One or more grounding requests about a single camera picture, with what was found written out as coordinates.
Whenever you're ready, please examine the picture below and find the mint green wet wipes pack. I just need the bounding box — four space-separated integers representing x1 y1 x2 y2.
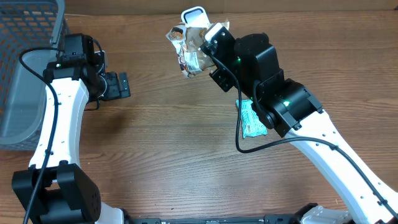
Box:
240 100 267 138

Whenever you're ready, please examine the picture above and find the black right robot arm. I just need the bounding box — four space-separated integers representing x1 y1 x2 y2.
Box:
200 23 397 223

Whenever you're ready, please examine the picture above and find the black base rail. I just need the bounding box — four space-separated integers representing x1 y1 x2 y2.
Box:
129 214 294 224

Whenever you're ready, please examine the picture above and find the dark grey plastic basket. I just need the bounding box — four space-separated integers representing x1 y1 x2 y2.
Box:
1 0 69 151

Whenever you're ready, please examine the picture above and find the white barcode scanner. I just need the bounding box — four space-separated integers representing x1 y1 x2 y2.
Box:
180 6 211 28

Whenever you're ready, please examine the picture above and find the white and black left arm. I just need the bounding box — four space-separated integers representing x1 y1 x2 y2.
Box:
12 60 132 223

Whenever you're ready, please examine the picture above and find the brown snack packet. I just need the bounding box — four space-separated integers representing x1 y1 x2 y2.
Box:
165 23 214 78

